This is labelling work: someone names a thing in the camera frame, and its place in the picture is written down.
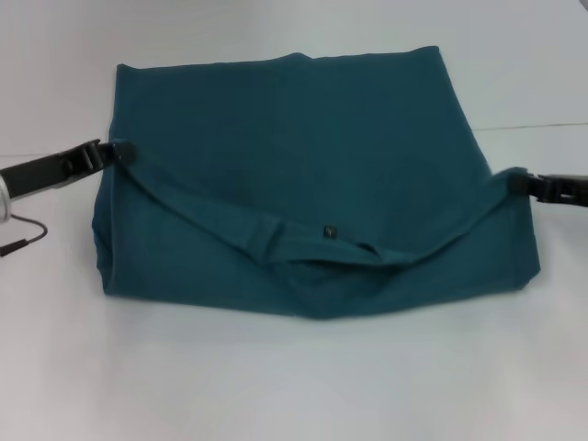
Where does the teal blue FREE t-shirt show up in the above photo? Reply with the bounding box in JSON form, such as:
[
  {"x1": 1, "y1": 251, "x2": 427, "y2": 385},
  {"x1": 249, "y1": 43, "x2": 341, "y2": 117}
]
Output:
[{"x1": 91, "y1": 44, "x2": 539, "y2": 322}]

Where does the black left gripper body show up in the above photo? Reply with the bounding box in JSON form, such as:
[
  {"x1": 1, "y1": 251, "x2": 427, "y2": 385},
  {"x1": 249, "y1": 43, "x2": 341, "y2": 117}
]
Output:
[{"x1": 0, "y1": 145, "x2": 93, "y2": 203}]

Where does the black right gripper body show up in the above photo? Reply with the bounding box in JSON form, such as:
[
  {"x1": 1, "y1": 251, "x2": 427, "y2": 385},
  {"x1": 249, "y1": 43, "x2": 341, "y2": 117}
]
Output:
[{"x1": 535, "y1": 173, "x2": 588, "y2": 208}]

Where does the left gripper cable with plug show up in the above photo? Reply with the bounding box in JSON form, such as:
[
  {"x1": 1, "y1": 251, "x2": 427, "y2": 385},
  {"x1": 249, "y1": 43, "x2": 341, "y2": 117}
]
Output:
[{"x1": 0, "y1": 213, "x2": 50, "y2": 258}]

